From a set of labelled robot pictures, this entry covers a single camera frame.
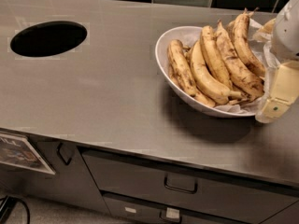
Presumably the framed sign on cabinet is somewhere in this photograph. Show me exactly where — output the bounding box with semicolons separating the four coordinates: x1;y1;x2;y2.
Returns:
0;133;55;175

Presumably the grey drawer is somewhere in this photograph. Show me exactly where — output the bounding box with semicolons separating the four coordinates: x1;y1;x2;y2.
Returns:
103;193;244;224
82;149;298;224

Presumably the black cable on floor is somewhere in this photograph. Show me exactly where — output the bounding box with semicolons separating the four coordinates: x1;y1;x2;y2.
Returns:
0;195;31;224

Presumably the small banana behind pile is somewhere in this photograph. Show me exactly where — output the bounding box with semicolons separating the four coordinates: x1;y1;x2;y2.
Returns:
226;20;235;41

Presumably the white oval bowl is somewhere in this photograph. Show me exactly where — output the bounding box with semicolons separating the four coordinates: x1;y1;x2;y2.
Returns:
154;25;265;119

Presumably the lower grey drawer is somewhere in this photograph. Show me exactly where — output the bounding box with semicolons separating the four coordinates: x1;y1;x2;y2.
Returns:
103;193;244;224

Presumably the grey cabinet door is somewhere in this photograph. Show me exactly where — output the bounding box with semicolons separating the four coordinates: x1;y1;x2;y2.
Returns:
0;133;108;213

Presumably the long brown spotted banana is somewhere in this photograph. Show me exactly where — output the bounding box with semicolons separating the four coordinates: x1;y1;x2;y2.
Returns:
215;20;263;97

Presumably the spotted banana middle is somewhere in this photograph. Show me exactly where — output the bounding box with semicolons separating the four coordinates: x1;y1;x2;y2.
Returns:
200;26;233;90

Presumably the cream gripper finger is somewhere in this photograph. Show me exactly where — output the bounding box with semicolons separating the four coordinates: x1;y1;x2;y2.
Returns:
255;61;299;123
253;19;276;42

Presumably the white paper liner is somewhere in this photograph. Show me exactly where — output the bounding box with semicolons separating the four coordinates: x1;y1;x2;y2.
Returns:
174;18;274;115

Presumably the upper grey drawer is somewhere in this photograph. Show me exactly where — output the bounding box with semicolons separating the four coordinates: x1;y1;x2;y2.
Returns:
82;149;298;224

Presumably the round black counter hole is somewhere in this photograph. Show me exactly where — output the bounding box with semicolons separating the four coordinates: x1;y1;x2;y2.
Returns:
10;21;88;57

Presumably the spotted banana far left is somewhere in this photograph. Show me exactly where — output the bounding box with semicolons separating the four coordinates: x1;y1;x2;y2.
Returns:
167;39;216;107

